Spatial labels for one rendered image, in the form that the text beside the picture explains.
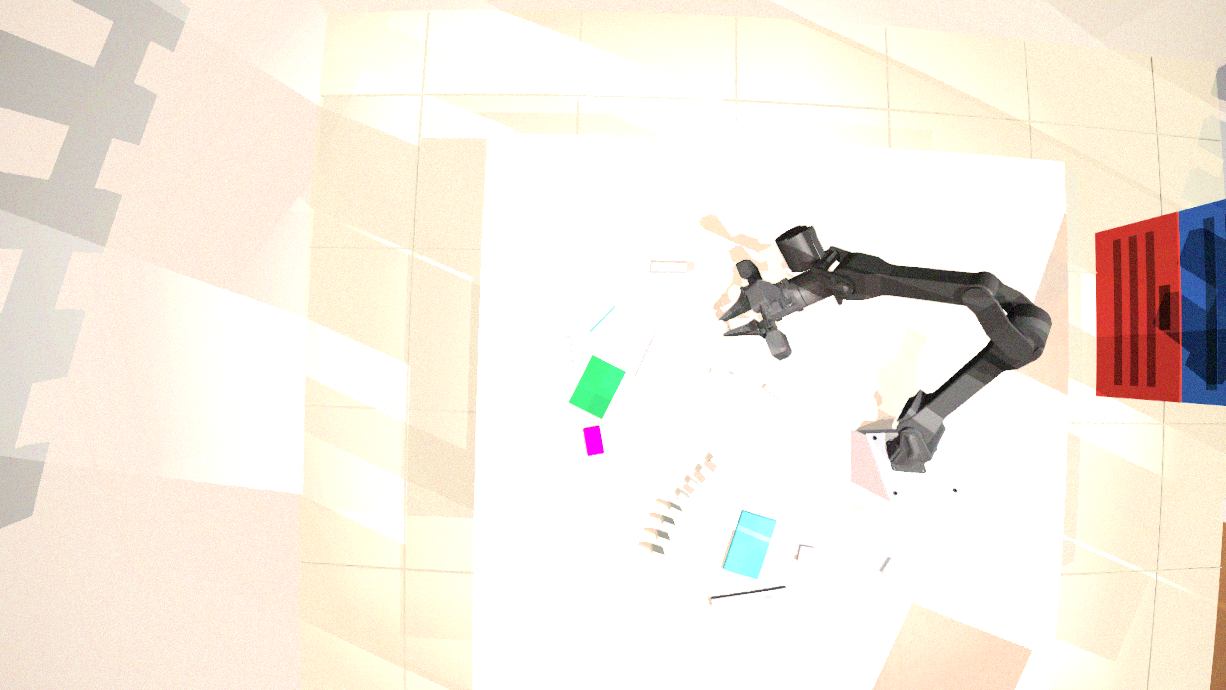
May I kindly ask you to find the grey rectangular bar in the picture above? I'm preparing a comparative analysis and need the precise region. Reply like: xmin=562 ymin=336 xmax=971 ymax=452
xmin=710 ymin=586 xmax=788 ymax=607

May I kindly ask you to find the cyan flat rectangular block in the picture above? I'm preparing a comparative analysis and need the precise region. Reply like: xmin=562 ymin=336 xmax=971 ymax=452
xmin=722 ymin=510 xmax=777 ymax=580

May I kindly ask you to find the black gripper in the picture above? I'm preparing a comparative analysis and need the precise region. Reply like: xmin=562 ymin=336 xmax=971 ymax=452
xmin=718 ymin=260 xmax=807 ymax=362

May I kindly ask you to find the magenta rectangular block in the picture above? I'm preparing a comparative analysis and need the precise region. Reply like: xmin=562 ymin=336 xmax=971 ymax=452
xmin=584 ymin=427 xmax=604 ymax=455

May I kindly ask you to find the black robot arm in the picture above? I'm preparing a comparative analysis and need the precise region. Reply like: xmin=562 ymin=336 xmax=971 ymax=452
xmin=744 ymin=226 xmax=1052 ymax=474

